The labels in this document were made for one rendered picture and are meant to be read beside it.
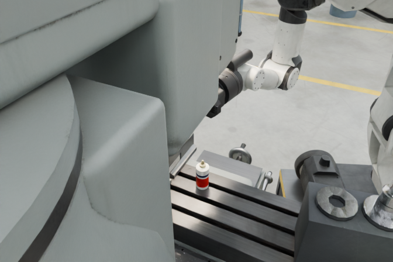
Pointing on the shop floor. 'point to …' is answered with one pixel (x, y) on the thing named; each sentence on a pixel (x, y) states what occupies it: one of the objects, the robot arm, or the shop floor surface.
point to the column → (85, 175)
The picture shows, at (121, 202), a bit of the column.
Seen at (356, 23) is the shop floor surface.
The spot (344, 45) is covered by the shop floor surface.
